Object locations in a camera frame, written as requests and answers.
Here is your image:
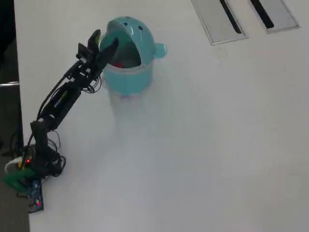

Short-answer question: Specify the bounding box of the green base clamp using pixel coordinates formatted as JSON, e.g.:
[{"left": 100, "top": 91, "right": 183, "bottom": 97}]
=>
[{"left": 2, "top": 168, "right": 36, "bottom": 191}]

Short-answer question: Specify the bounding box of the thin black wire bundle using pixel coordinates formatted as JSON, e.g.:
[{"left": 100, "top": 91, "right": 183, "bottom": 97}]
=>
[{"left": 9, "top": 130, "right": 68, "bottom": 178}]

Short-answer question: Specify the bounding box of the grey metal table cable hatch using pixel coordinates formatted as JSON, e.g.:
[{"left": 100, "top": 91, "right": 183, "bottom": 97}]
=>
[
  {"left": 250, "top": 0, "right": 301, "bottom": 34},
  {"left": 191, "top": 0, "right": 249, "bottom": 46}
]

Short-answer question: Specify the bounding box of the white cable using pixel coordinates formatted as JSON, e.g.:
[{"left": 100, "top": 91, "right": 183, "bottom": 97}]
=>
[{"left": 5, "top": 156, "right": 26, "bottom": 174}]

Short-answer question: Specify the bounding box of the blue controller circuit board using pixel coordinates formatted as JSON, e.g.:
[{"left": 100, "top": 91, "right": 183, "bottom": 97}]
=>
[{"left": 18, "top": 180, "right": 45, "bottom": 213}]

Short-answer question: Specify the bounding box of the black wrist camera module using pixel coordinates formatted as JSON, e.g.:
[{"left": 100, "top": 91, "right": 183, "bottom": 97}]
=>
[{"left": 76, "top": 43, "right": 89, "bottom": 64}]

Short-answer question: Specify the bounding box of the thick black camera cable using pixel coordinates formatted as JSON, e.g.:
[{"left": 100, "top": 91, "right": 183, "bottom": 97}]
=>
[{"left": 37, "top": 61, "right": 80, "bottom": 121}]

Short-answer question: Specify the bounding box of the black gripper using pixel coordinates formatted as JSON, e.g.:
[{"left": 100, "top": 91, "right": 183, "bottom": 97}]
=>
[{"left": 79, "top": 29, "right": 120, "bottom": 82}]

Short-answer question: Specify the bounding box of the teal whale-shaped bin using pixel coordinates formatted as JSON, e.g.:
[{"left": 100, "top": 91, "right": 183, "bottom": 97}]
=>
[{"left": 96, "top": 16, "right": 169, "bottom": 99}]

